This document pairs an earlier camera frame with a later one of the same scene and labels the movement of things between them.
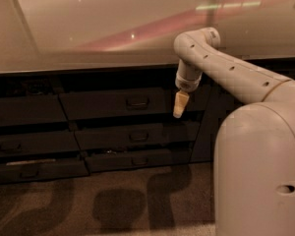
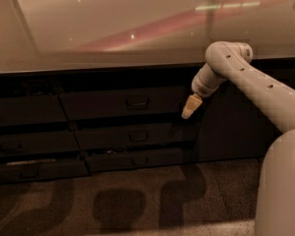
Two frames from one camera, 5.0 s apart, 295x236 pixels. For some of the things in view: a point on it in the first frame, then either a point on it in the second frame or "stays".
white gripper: [188, 84] to [201, 88]
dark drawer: [157, 135] stays
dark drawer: [39, 143] stays
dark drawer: [27, 109] stays
